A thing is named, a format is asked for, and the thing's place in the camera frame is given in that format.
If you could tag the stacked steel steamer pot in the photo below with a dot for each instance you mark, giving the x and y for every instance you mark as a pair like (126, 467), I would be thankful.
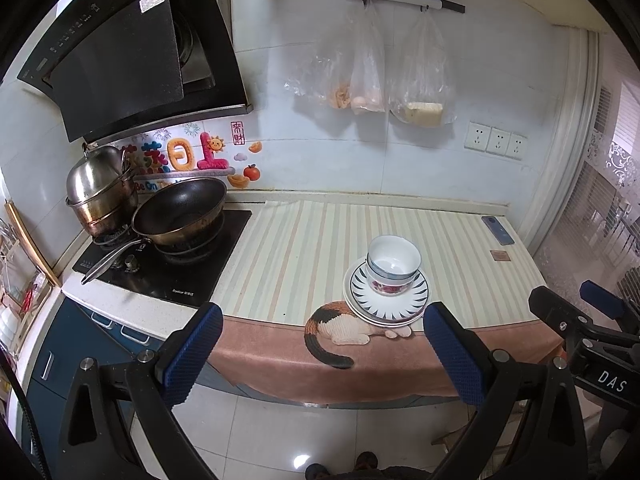
(97, 175)

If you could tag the small brown square coaster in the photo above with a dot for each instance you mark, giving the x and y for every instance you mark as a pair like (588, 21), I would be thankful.
(499, 255)

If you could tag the blue kitchen cabinet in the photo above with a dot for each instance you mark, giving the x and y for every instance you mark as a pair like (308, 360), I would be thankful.
(55, 360)

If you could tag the plain white bowl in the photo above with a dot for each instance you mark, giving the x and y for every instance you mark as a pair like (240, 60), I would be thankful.
(395, 265)

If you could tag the dark wok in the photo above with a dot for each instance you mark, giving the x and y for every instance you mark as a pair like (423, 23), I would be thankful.
(180, 207)

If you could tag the black glass gas stove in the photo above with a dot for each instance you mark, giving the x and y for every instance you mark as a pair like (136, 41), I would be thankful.
(220, 260)

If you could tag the black range hood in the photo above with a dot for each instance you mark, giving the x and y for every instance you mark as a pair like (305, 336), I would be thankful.
(125, 60)

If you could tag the white wall socket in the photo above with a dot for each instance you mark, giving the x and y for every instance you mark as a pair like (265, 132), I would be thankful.
(477, 136)
(517, 146)
(500, 141)

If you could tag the blue leaf pattern plate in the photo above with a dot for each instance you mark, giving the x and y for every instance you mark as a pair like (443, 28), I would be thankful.
(360, 285)

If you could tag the white patterned plates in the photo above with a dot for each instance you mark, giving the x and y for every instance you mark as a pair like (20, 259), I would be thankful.
(356, 311)

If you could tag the colourful wall sticker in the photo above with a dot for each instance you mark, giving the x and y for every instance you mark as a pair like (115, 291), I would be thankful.
(195, 155)

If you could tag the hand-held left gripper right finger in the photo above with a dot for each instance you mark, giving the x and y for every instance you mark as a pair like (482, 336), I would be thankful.
(455, 355)

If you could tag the clear plastic bag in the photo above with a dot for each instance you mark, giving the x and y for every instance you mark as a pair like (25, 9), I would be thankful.
(422, 75)
(367, 75)
(320, 75)

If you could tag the striped cat table mat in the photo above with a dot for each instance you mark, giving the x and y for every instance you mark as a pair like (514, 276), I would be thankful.
(300, 260)

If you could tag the wooden cutting board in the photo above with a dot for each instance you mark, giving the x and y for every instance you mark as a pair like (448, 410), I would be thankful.
(25, 232)

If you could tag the person's shoe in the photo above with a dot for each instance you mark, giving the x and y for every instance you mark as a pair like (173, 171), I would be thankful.
(316, 471)
(367, 460)

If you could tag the blue rim white bowl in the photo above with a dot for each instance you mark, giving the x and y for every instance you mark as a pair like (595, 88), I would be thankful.
(395, 247)

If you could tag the white sliding door frame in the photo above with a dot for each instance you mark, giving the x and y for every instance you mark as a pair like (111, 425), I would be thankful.
(575, 135)

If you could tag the pale block in bag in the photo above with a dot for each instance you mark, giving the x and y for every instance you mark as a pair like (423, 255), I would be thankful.
(425, 112)

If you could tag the blue smartphone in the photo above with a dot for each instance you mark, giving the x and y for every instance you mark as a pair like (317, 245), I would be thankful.
(497, 230)

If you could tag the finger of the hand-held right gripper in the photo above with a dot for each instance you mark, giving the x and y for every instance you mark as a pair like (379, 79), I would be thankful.
(602, 297)
(555, 305)

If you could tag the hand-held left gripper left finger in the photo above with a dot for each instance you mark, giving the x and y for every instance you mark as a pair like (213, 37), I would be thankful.
(192, 355)

